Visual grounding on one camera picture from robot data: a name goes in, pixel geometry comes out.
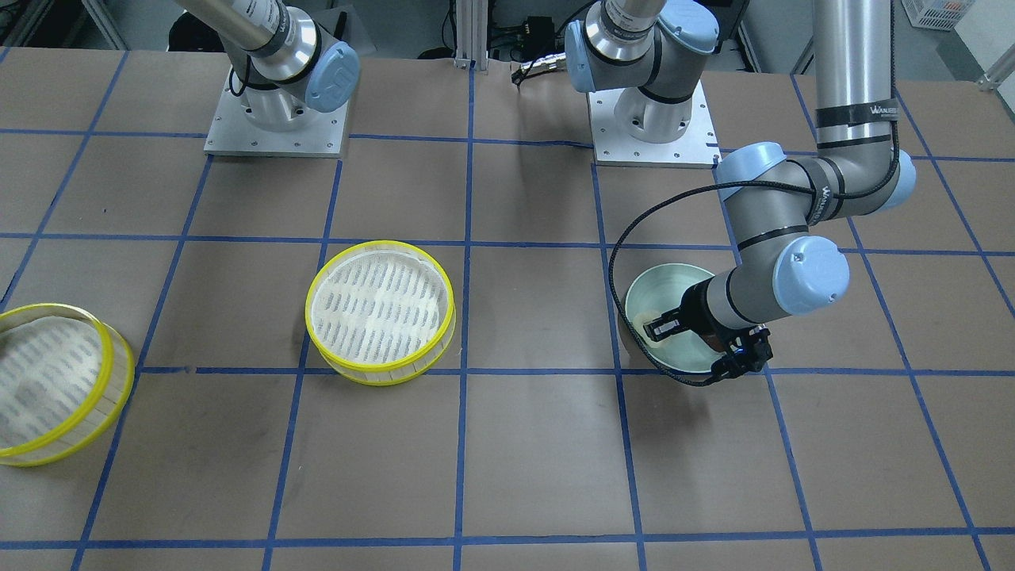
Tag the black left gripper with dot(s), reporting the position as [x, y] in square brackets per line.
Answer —
[695, 314]

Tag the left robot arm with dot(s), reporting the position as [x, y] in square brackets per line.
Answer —
[655, 50]

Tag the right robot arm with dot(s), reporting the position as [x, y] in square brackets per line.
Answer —
[291, 70]

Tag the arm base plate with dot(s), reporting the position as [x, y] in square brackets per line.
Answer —
[272, 124]
[654, 127]

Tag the aluminium frame post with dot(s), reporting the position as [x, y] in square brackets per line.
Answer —
[471, 20]

